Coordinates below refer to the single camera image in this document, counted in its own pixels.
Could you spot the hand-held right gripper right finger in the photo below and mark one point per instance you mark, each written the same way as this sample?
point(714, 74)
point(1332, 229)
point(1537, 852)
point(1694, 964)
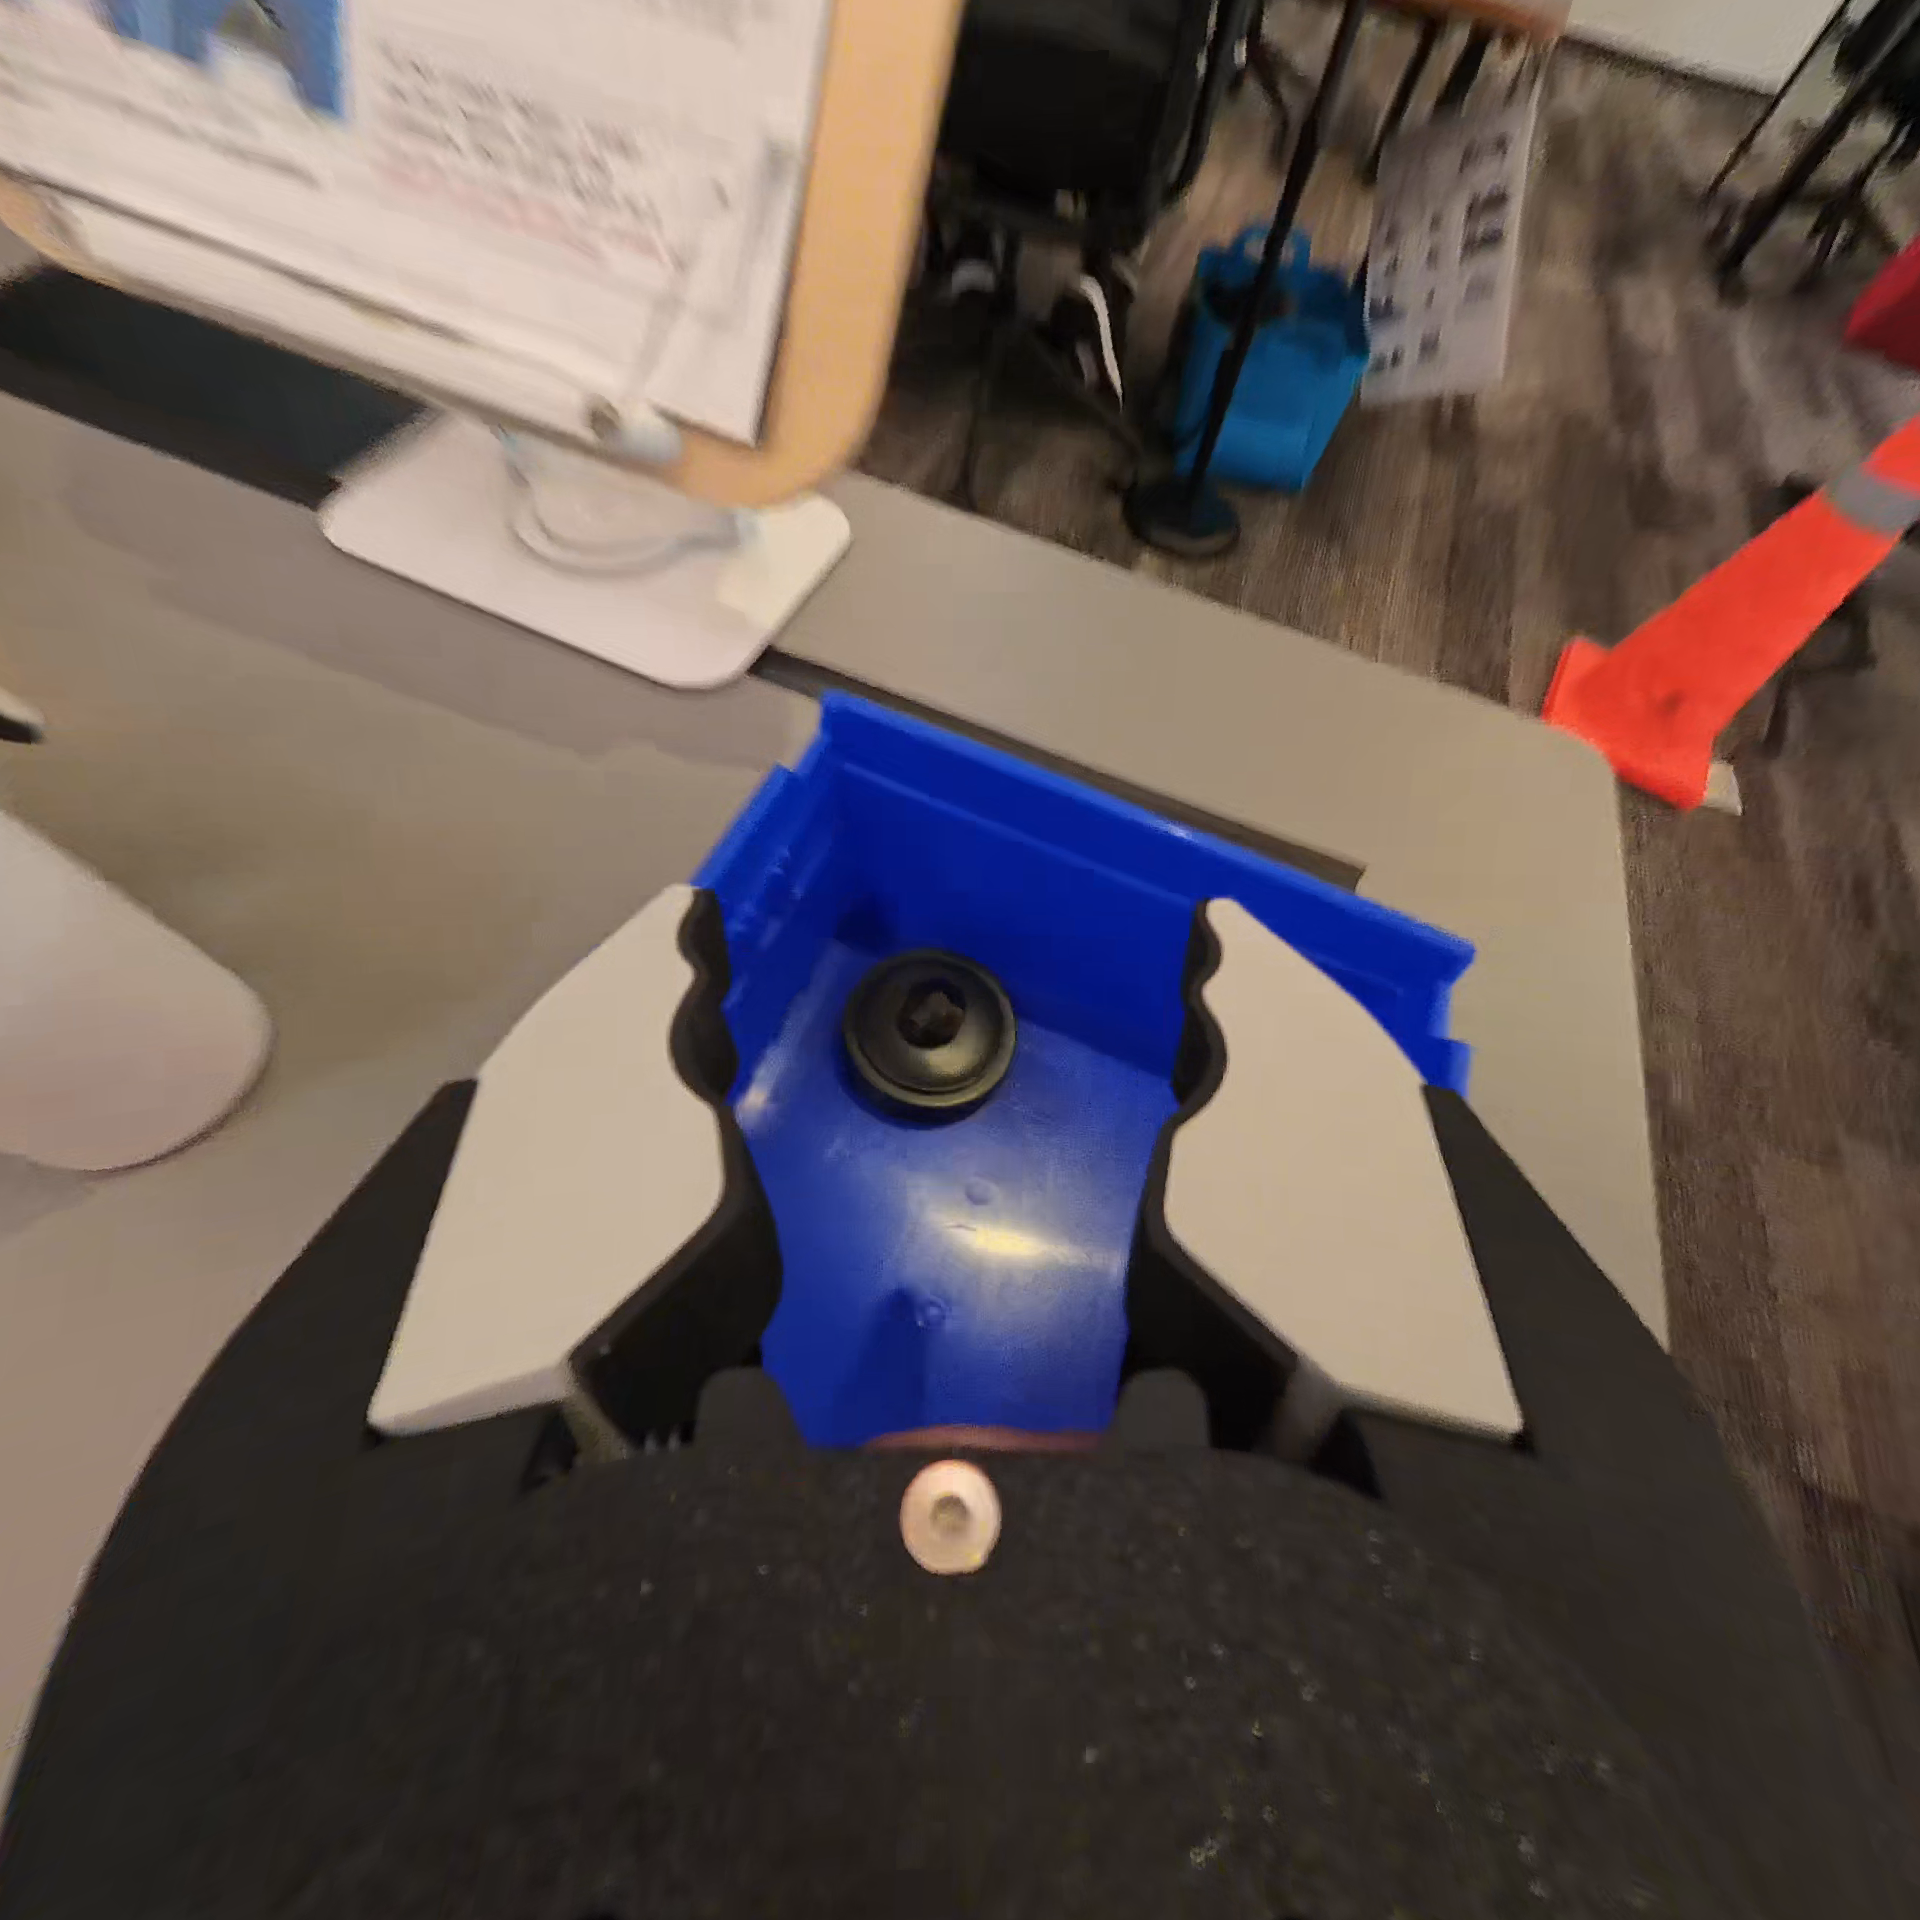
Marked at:
point(1334, 1200)

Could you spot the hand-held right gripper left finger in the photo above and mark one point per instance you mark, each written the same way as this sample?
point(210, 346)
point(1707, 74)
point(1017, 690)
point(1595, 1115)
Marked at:
point(554, 1200)

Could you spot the blue plastic bin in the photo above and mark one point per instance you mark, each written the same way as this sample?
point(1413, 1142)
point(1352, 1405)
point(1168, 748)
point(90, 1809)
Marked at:
point(975, 1245)

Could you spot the black bottle lid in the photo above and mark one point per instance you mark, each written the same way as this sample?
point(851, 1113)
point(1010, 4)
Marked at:
point(929, 1036)

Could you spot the white plastic bottle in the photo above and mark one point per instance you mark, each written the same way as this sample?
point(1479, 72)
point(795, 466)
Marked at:
point(88, 1020)

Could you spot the orange traffic cone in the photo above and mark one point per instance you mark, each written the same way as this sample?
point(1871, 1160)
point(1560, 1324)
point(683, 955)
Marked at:
point(1724, 630)

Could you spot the black pole stand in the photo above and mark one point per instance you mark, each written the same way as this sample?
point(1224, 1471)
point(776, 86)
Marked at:
point(1184, 518)

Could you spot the printed cardboard box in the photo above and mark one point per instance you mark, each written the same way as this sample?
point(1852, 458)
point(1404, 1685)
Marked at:
point(1446, 256)

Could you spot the printed instruction sheet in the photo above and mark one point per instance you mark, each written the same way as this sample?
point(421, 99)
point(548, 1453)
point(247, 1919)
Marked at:
point(450, 165)

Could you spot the red bag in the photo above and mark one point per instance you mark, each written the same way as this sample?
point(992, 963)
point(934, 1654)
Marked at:
point(1889, 308)

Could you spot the black office chair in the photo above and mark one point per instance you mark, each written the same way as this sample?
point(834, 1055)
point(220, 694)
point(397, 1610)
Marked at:
point(1064, 120)

